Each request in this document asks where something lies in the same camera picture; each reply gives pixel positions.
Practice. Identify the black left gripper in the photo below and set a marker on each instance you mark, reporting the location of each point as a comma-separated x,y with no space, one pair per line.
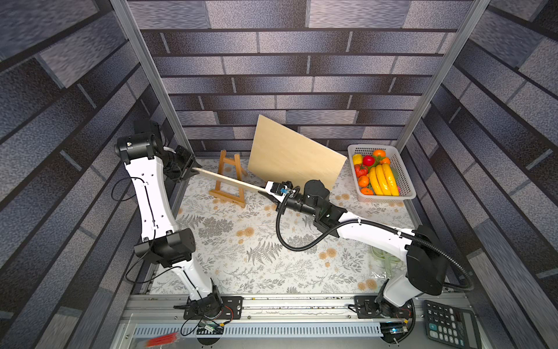
188,160

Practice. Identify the thin plywood board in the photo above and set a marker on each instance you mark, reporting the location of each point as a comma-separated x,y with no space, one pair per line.
280,154
230,181

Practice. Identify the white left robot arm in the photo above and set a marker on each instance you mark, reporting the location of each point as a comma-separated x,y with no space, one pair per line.
149,163

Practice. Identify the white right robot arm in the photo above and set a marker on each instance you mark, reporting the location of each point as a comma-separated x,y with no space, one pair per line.
428,268

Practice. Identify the red toy tomato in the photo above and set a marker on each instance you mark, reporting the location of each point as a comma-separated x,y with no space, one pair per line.
360,171

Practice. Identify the small orange toy tangerine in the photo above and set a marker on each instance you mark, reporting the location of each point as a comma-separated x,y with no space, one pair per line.
363,181

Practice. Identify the yellow toy lemon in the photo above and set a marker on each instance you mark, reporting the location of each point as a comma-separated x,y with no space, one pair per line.
357,159

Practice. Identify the red toy apple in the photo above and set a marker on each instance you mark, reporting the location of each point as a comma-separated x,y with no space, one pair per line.
368,161

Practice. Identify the white plastic fruit basket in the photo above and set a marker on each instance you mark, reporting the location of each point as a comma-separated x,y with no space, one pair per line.
393,158

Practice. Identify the yellow toy bananas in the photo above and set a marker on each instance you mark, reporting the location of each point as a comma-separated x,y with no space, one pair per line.
383,181

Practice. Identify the orange toy fruit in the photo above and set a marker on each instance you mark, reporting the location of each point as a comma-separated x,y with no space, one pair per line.
379,153

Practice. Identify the red object bottom left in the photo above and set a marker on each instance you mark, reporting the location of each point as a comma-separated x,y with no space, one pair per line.
159,342

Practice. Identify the black calculator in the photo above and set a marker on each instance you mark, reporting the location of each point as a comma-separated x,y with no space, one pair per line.
451,326

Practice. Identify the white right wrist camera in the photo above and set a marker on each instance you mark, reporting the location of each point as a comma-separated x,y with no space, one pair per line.
279,189

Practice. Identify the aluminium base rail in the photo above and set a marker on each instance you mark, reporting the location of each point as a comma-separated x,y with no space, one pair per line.
274,316

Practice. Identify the aluminium corner post left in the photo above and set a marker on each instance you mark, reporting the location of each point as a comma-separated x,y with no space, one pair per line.
130,27

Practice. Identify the aluminium corner post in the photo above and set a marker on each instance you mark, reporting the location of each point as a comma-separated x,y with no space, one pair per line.
462,35
130,27

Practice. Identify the aluminium corner post right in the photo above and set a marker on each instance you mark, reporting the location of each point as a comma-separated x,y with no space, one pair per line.
462,35

